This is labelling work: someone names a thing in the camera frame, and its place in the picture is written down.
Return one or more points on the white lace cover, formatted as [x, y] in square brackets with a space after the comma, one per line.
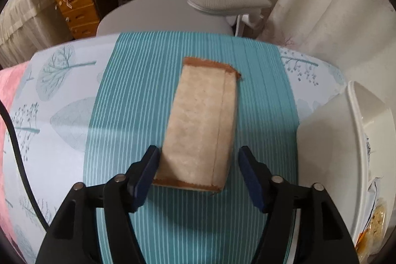
[27, 19]

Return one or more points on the tree print tablecloth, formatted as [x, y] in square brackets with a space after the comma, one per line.
[123, 97]

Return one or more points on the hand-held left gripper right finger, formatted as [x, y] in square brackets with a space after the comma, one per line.
[253, 180]

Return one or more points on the pink blanket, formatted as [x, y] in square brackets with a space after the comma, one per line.
[6, 97]

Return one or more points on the white plastic storage box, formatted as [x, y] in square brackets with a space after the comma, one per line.
[328, 143]

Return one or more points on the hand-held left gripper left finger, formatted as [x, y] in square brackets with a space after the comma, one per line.
[144, 180]

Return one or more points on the beige wafer bar packet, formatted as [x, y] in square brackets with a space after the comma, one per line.
[201, 121]

